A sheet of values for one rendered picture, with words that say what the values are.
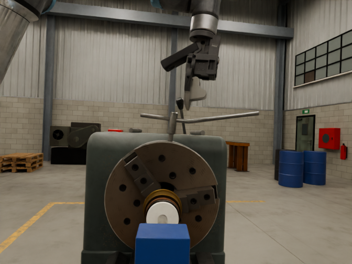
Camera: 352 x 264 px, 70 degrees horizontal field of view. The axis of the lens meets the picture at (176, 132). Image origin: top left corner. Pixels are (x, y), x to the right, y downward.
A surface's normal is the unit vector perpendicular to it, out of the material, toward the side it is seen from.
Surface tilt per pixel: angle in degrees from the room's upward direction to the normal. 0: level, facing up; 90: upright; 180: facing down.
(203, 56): 89
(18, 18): 108
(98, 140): 61
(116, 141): 55
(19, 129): 90
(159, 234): 0
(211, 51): 89
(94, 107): 90
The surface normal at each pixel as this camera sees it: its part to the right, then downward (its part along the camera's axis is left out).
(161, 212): 0.05, 0.00
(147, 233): 0.04, -1.00
